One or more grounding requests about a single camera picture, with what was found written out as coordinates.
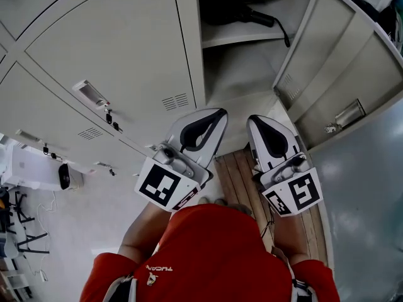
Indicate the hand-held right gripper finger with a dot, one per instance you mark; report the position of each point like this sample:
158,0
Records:
288,140
256,146

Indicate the person's grey shoe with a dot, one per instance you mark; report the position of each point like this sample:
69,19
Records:
244,209
214,201

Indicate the red shirt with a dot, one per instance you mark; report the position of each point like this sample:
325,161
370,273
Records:
214,253

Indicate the grey open locker door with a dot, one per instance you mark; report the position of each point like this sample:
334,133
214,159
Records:
343,74

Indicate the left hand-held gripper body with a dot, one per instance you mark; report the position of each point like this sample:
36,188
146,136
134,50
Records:
157,184

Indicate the wooden plank platform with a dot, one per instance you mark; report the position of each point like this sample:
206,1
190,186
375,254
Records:
239,181

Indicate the black cylinder device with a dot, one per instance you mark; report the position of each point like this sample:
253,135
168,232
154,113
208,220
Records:
64,176

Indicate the black metal stand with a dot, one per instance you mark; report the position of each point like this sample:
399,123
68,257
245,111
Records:
28,241

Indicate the person's left forearm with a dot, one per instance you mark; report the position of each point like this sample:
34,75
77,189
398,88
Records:
141,231

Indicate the grey metal locker cabinet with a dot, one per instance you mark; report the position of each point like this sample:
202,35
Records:
110,42

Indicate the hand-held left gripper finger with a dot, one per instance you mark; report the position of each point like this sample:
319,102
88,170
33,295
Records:
214,146
189,121

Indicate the white appliance box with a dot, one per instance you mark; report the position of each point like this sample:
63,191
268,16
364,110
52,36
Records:
31,168

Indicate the person's right forearm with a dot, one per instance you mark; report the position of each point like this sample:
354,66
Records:
289,241

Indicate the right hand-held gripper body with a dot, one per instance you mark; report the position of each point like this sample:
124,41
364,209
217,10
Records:
302,190

